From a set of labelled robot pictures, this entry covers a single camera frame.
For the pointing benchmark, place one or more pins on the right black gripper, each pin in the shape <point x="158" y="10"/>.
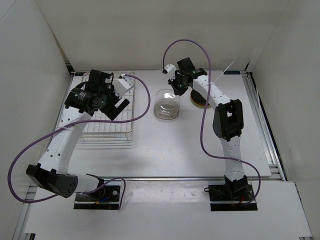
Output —
<point x="177" y="91"/>

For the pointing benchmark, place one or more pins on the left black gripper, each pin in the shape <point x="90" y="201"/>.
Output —
<point x="107" y="110"/>

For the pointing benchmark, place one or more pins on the black plate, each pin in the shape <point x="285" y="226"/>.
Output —
<point x="197" y="97"/>

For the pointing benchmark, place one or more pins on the grey plate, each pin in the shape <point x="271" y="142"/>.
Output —
<point x="166" y="110"/>

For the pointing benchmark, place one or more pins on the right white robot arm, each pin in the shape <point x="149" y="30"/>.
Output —
<point x="227" y="124"/>

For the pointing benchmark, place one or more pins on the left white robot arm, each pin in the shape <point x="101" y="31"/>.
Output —
<point x="101" y="92"/>

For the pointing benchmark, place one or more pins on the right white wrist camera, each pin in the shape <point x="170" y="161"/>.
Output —
<point x="170" y="70"/>

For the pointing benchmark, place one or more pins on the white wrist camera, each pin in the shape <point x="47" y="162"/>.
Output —
<point x="170" y="70"/>
<point x="122" y="85"/>

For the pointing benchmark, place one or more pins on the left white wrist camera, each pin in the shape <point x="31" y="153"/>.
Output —
<point x="122" y="85"/>

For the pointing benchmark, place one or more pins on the metal wire dish rack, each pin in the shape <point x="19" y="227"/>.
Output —
<point x="102" y="131"/>

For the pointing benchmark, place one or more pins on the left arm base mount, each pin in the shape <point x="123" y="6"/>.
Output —
<point x="107" y="198"/>

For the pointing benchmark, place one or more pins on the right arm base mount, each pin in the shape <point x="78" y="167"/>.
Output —
<point x="221" y="200"/>

